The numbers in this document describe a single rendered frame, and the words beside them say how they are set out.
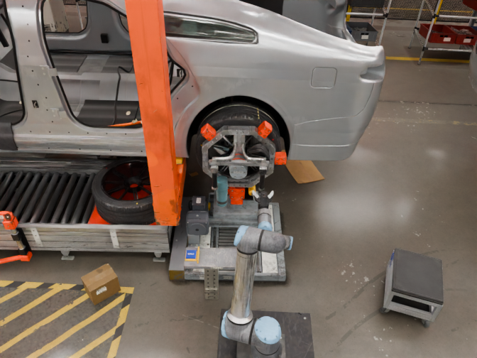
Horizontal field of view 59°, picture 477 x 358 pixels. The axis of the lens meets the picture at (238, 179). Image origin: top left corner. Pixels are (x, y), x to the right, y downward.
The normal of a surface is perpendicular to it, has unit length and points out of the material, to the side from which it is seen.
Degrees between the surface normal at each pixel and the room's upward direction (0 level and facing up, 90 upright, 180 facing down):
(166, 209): 90
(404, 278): 0
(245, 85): 90
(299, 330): 0
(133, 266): 0
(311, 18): 90
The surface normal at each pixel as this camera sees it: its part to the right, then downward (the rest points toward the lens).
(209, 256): 0.03, -0.76
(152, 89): 0.00, 0.65
